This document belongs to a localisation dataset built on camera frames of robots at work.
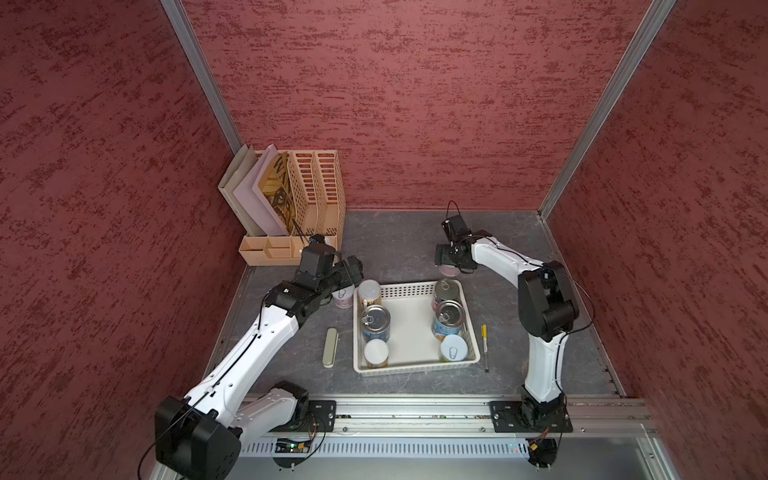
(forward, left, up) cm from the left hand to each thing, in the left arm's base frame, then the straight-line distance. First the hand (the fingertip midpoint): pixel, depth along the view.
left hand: (347, 274), depth 79 cm
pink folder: (+23, +31, +8) cm, 39 cm away
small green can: (-15, -29, -13) cm, 35 cm away
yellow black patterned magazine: (+34, +28, +1) cm, 44 cm away
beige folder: (+33, +37, +11) cm, 50 cm away
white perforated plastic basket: (-12, -18, -18) cm, 29 cm away
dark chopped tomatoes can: (+1, -29, -9) cm, 30 cm away
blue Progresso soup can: (-10, -8, -8) cm, 15 cm away
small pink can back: (+12, -31, -15) cm, 37 cm away
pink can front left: (0, +3, -13) cm, 14 cm away
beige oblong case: (-15, +5, -16) cm, 23 cm away
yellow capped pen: (-12, -40, -19) cm, 46 cm away
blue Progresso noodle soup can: (-9, -28, -8) cm, 31 cm away
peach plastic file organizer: (+41, +17, -16) cm, 48 cm away
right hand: (+15, -33, -14) cm, 38 cm away
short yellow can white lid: (-17, -8, -12) cm, 22 cm away
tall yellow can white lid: (-2, -6, -6) cm, 9 cm away
